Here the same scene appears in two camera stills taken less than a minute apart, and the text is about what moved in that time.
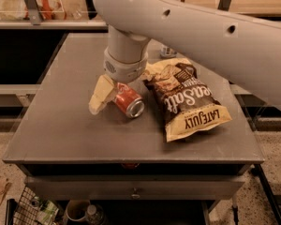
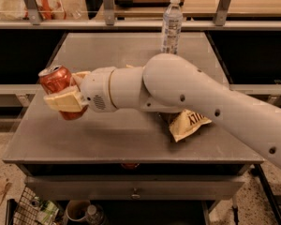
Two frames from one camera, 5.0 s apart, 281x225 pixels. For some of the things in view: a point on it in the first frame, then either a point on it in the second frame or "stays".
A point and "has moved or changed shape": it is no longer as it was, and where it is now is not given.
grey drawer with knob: x=132 y=187 stays
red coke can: x=128 y=101 has moved or changed shape
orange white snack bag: x=50 y=5 stays
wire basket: x=27 y=212 stays
